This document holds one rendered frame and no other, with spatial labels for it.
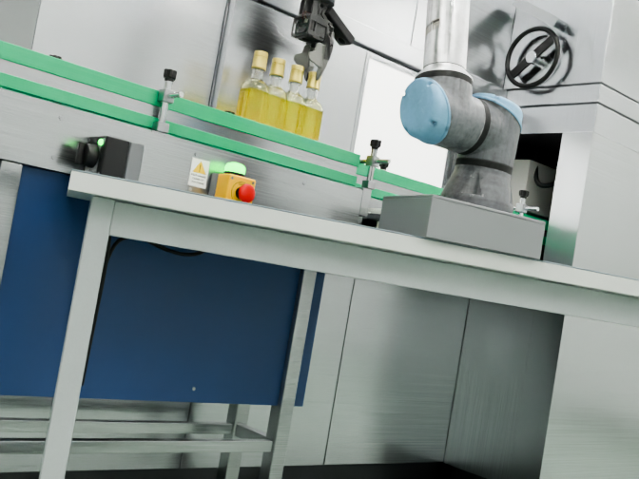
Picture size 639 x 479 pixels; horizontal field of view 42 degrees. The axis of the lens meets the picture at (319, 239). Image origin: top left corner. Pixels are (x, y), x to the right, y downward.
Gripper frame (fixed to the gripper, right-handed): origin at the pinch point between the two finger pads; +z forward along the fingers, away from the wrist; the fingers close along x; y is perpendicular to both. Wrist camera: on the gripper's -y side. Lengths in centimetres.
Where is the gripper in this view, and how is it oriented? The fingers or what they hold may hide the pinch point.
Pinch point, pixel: (314, 76)
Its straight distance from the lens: 216.5
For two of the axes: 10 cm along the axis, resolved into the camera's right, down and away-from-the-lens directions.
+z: -1.7, 9.8, -0.5
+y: -7.5, -1.6, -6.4
